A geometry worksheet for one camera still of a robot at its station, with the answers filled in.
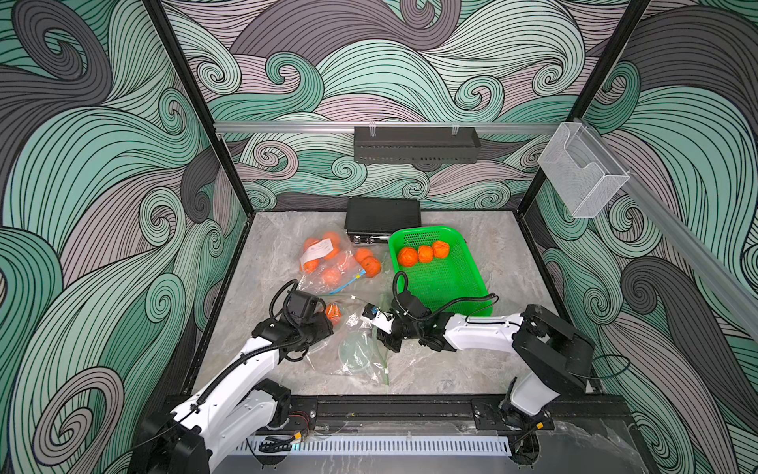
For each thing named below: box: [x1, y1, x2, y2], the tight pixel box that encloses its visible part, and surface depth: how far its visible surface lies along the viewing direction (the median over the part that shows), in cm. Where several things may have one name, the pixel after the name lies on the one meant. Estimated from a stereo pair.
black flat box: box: [344, 197, 422, 244], surface depth 116 cm
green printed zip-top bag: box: [305, 294, 390, 386], surface depth 80 cm
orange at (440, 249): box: [432, 239, 450, 259], surface depth 105 cm
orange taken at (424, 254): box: [417, 244, 434, 264], surface depth 103 cm
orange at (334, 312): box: [324, 302, 343, 325], surface depth 87 cm
